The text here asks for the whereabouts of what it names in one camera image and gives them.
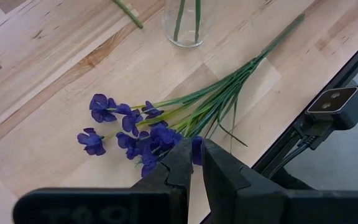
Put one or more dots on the clear glass vase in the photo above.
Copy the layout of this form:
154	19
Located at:
168	28

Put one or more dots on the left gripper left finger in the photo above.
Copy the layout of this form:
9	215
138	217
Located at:
104	208

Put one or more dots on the red tulip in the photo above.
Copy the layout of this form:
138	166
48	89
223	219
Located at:
129	14

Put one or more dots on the purple flower bunch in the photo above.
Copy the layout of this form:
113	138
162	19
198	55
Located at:
225	93

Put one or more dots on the black table-level camera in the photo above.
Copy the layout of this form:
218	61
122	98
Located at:
337	105

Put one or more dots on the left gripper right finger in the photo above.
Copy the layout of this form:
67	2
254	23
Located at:
275	208

